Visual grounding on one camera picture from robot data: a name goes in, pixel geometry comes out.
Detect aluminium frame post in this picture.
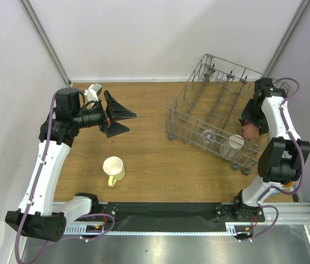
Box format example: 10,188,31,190
263,0,310,77
18,0,71,86

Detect clear plastic cup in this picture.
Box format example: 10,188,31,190
199,129,217,151

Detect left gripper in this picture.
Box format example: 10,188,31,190
73,91,136,138

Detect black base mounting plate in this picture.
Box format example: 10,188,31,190
100,202,265,223

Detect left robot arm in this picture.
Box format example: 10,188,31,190
5,85,137,242

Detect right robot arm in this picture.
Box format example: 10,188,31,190
232,78,310,222

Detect right aluminium frame post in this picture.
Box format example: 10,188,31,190
263,0,310,77

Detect blue mug orange inside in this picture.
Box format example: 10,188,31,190
270,182,294,196

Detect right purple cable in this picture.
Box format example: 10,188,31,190
240,77,307,243

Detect yellow mug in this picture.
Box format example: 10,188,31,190
103,156,125,187

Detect left aluminium frame post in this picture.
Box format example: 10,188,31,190
18,0,71,86

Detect beige plastic cup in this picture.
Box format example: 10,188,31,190
219,134,245,160

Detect grey wire dish rack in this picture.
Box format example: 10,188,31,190
165,54,269,175

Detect grey cable duct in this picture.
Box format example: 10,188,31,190
64,221,253,237

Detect pink patterned mug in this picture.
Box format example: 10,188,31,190
241,123,259,141

